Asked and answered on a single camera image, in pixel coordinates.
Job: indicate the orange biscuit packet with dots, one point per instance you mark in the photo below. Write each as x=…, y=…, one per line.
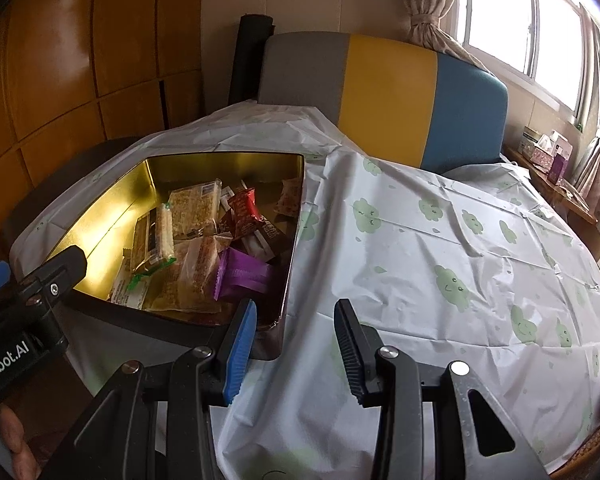
x=200, y=265

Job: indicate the purple box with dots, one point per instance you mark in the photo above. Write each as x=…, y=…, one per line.
x=557, y=167

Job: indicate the brown snack packet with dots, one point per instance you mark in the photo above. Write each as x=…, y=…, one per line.
x=269, y=232

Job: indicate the glitter tissue box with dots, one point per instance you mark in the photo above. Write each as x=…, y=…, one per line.
x=535, y=150

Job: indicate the person's left hand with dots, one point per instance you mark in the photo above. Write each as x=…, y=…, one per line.
x=17, y=440

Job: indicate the white green snack packet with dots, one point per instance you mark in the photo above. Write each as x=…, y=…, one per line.
x=127, y=287

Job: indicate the white box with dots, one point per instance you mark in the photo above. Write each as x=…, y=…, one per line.
x=562, y=145

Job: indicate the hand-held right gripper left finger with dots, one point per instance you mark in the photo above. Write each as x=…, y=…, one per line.
x=240, y=355

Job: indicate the cracker packet with green ends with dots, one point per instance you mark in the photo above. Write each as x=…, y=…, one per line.
x=155, y=240

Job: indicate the gold tin box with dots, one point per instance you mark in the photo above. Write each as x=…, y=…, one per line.
x=110, y=210

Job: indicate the long red snack packet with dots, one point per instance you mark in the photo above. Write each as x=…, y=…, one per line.
x=245, y=207

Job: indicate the cloud printed plastic tablecloth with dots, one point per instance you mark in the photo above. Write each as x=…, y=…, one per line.
x=430, y=240

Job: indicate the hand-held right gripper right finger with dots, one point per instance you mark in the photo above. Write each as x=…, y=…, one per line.
x=347, y=355

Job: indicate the wooden wardrobe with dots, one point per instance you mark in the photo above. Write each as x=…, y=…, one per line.
x=55, y=60

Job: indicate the beige floral curtain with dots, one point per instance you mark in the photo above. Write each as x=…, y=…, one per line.
x=597, y=170
x=425, y=15

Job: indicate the purple snack packet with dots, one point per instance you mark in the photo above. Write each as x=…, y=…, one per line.
x=240, y=275

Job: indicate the grey yellow blue chair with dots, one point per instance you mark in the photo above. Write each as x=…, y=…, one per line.
x=380, y=90

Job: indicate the window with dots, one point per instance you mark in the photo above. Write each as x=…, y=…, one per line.
x=500, y=25

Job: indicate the puffed rice bar packet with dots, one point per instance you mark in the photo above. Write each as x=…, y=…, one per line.
x=192, y=207

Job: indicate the wicker chair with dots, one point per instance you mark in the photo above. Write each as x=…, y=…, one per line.
x=595, y=445

